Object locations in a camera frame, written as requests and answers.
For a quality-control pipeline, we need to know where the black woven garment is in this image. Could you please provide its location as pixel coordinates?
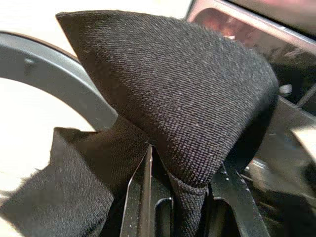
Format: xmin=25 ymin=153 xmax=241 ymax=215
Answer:
xmin=0 ymin=9 xmax=280 ymax=237

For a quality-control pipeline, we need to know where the round washing machine door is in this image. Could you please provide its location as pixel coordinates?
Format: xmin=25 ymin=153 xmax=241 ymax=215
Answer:
xmin=0 ymin=31 xmax=119 ymax=133

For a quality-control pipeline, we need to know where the grey washing machine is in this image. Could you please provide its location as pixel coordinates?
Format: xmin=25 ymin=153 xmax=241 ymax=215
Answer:
xmin=185 ymin=0 xmax=316 ymax=237

